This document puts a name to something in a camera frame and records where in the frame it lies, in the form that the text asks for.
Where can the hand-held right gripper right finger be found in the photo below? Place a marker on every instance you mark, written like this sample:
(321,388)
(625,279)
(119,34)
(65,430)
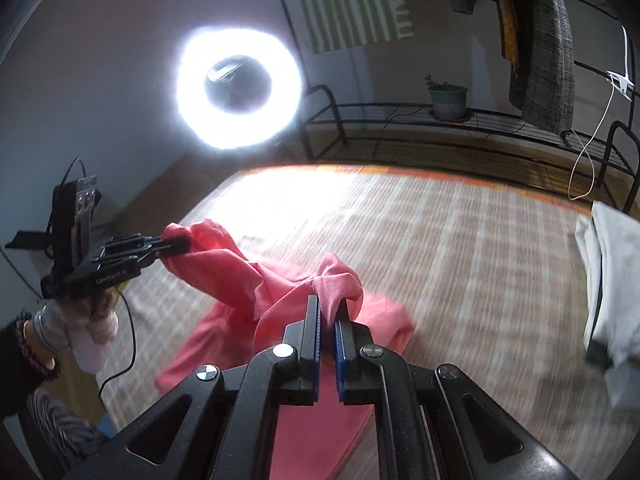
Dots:
(341,360)

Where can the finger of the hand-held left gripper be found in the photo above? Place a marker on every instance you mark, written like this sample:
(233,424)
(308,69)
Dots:
(150,256)
(172,244)

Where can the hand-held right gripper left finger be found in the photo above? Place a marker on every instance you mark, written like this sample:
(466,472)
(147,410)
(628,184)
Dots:
(311,340)

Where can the pink t-shirt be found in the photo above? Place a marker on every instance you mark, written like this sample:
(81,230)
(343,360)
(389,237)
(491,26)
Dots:
(235,280)

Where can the person's left forearm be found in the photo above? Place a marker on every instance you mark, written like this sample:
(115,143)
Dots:
(20,360)

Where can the black metal clothes rack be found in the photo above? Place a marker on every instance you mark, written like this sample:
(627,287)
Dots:
(390,106)

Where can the person's left hand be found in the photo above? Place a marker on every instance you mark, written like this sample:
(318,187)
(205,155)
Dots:
(92,330)

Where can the blue plastic sheet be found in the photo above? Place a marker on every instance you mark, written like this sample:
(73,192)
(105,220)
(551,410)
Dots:
(106,430)

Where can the striped clothing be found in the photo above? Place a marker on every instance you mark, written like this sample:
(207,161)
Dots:
(55,425)

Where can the dark folded cloth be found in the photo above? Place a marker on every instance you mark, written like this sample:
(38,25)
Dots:
(597,352)

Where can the potted plant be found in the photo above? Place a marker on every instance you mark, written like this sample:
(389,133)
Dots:
(449,102)

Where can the grey folded cloth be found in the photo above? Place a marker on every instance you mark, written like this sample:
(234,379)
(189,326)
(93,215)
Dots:
(622,385)

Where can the white folded cloth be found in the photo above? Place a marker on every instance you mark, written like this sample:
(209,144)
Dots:
(620,285)

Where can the plaid coat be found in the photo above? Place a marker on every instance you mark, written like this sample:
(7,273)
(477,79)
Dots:
(547,60)

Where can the orange cloth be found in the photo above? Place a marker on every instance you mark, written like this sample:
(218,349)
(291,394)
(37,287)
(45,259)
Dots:
(509,25)

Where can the green striped wall hanging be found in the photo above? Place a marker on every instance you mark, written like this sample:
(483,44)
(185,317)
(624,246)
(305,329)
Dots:
(345,5)

